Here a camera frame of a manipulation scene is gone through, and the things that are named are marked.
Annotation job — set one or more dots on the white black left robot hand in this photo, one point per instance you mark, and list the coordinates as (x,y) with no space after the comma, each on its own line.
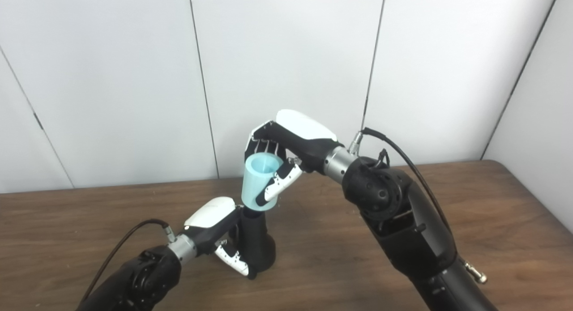
(210,217)

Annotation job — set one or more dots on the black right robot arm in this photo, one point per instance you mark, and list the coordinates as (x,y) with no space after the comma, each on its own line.
(403,221)

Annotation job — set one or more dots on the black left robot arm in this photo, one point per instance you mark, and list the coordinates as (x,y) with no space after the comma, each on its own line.
(143,275)

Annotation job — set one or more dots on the black flared nozzle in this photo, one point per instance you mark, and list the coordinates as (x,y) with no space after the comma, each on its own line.
(259,244)

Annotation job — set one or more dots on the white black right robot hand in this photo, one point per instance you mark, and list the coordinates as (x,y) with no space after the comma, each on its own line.
(304,136)

